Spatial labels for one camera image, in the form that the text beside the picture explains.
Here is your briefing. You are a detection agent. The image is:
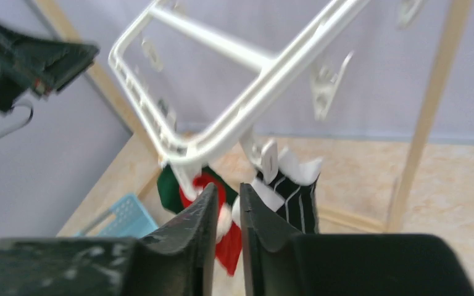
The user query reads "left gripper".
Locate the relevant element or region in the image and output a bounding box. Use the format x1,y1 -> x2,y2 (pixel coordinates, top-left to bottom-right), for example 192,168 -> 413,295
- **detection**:
0,24 -> 99,115

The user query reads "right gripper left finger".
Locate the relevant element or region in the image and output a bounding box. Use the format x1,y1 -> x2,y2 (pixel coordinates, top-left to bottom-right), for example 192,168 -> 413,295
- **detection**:
0,184 -> 218,295

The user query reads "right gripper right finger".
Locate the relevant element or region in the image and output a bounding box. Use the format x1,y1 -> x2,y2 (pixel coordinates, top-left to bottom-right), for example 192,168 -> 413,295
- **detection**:
240,183 -> 474,295

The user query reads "light blue plastic basket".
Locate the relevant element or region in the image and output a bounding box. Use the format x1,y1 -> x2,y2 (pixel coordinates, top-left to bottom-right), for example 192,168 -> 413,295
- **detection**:
75,193 -> 159,238

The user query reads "white clip hanger frame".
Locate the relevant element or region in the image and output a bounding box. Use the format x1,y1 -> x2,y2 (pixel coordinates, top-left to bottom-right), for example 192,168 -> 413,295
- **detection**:
104,1 -> 422,167

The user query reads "red hanging sock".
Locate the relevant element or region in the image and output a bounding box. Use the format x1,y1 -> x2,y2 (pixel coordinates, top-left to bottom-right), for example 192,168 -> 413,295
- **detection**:
193,171 -> 242,277

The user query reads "black striped hanging sock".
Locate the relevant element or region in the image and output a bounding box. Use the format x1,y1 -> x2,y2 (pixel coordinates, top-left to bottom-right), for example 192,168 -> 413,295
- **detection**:
251,147 -> 323,234

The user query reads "green hanging sock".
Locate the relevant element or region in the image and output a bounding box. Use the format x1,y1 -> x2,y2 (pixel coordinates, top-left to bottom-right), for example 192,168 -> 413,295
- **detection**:
157,164 -> 238,214

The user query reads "wooden drying rack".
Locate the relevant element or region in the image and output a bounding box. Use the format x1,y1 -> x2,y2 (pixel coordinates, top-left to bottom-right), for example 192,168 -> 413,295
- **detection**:
32,0 -> 474,234

